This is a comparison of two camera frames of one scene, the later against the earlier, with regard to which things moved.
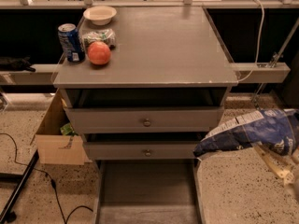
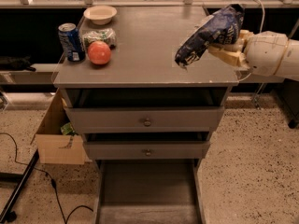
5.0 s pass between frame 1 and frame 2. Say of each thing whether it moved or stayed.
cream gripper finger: moved
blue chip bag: moved
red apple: stayed
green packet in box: stayed
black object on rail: stayed
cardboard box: stayed
